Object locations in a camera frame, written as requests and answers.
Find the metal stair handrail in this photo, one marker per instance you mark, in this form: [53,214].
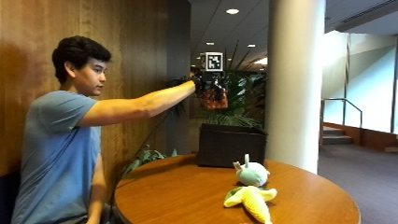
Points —
[346,107]

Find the white round column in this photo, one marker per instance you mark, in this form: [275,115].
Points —
[294,81]

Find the dark brown box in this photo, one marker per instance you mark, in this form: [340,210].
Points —
[230,145]

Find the round ceiling light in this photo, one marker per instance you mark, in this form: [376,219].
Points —
[231,11]

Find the yellow corn soft toy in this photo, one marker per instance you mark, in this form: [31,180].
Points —
[252,199]

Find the carpeted stair steps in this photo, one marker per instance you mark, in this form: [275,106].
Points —
[334,135]

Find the small green leafy plant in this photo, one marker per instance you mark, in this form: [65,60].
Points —
[145,157]

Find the red soft toy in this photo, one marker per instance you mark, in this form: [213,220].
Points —
[215,99]

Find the green round soft toy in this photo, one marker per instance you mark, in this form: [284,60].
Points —
[251,173]

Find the large green potted plant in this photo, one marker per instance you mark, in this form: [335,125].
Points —
[243,99]

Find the white marker cube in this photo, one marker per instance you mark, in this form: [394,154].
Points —
[211,61]

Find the the person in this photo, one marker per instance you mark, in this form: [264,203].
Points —
[57,149]

